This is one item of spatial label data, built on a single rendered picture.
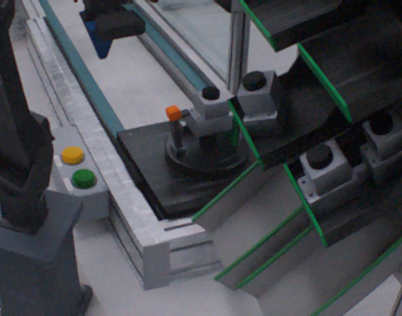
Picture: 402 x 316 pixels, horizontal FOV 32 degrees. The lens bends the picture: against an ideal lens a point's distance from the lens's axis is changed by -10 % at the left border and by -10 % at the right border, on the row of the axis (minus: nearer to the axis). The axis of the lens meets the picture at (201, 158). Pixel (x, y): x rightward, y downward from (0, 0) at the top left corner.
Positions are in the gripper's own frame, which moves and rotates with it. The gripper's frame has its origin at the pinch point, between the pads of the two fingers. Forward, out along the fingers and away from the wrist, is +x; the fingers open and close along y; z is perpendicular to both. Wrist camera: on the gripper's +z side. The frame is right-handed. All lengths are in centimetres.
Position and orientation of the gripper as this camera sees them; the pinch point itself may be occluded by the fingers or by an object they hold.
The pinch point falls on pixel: (103, 37)
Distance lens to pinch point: 104.9
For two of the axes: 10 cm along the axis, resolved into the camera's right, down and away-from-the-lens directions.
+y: -4.1, -5.5, 7.3
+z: 9.1, -2.0, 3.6
